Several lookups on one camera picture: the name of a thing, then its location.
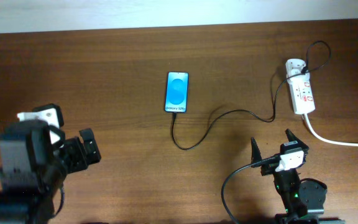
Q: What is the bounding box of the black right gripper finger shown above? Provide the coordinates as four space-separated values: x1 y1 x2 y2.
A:
250 138 262 168
285 129 299 145

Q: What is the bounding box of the thin black charger cable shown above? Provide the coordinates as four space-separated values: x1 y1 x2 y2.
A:
170 40 332 151

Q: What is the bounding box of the blue Galaxy smartphone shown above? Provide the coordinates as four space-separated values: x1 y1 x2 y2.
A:
164 72 189 113

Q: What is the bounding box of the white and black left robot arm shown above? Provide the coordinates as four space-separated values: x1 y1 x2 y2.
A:
0 119 101 223

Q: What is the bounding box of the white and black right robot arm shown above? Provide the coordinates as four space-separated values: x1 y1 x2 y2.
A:
251 129 346 224

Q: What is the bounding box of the white charger plug adapter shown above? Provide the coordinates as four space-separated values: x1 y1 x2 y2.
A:
285 58 306 78

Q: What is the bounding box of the white power strip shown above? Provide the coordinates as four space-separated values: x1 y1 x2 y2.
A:
288 73 315 115

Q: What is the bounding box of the white power strip cord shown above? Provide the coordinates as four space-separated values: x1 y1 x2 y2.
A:
301 113 358 149

